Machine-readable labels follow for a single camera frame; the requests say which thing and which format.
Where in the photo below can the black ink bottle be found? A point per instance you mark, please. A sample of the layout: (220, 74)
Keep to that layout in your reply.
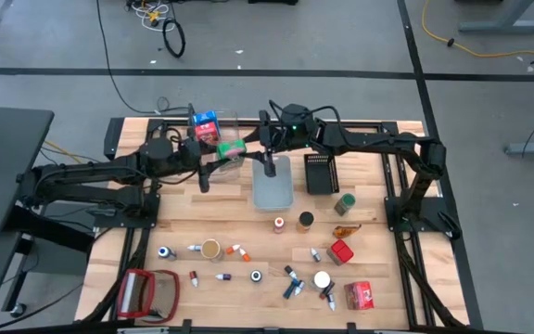
(256, 276)

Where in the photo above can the brown dropper bottle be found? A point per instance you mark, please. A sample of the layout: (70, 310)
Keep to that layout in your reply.
(326, 290)

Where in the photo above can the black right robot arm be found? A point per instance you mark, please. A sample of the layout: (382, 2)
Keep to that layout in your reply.
(378, 141)

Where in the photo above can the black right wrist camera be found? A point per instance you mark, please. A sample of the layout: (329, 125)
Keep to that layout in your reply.
(295, 113)

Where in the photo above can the black caster wheel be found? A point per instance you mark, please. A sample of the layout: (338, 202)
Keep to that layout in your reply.
(17, 310)

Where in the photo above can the black desk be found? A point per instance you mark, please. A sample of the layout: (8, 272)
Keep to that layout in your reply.
(7, 162)

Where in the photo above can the red dropper bottle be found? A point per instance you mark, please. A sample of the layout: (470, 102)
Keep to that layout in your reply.
(194, 278)

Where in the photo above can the clear plastic bin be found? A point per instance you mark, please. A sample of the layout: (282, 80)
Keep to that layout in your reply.
(232, 172)

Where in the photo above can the white-lid spice jar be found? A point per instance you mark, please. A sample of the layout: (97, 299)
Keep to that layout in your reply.
(321, 279)

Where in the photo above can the tan-lid spice jar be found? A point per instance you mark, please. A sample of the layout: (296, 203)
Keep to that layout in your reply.
(211, 249)

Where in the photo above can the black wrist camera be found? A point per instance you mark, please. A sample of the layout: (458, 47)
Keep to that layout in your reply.
(295, 113)
(156, 151)

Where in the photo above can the black desk leg frame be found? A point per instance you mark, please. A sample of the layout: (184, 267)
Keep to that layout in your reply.
(49, 229)

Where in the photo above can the red Froot Loops box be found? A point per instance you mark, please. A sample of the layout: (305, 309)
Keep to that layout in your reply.
(359, 295)
(207, 133)

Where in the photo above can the green-lid spice jar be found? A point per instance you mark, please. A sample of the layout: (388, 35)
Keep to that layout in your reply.
(345, 204)

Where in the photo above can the teal dropper bottle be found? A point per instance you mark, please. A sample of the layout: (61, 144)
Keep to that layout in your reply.
(289, 290)

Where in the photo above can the red-framed box grater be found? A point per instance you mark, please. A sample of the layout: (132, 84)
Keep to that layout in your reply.
(148, 295)

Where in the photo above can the blue ink bottle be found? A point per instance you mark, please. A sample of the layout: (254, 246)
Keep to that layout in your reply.
(165, 252)

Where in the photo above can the purple dropper bottle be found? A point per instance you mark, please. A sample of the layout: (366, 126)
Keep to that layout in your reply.
(223, 277)

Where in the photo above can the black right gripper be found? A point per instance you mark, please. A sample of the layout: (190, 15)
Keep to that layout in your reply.
(292, 139)

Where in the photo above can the green Apple Jacks box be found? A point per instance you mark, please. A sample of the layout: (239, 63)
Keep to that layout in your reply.
(232, 148)

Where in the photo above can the red ink bottle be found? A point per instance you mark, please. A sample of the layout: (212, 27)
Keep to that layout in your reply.
(278, 225)

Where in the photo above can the dark dropper bottle white cap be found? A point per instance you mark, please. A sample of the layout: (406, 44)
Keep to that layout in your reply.
(194, 247)

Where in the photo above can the black mesh basket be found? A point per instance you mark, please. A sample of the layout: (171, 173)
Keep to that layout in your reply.
(318, 174)

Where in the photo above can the light grey plastic bin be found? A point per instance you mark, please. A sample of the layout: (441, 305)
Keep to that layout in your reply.
(274, 195)

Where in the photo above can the red-capped spice jar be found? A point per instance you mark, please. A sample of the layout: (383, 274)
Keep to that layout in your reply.
(341, 251)

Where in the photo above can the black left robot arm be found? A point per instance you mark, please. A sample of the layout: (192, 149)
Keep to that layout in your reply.
(86, 174)

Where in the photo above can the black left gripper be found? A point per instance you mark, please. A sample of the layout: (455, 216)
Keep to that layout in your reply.
(189, 155)

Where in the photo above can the pale dropper bottle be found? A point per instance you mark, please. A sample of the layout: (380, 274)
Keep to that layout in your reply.
(331, 302)

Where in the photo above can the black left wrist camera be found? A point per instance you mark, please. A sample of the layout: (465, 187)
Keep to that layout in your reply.
(156, 151)

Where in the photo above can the black-lid orange spice jar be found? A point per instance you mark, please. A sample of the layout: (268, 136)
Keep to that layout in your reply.
(305, 219)

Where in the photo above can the orange dropper bottle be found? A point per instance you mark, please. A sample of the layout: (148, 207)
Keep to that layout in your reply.
(232, 249)
(245, 254)

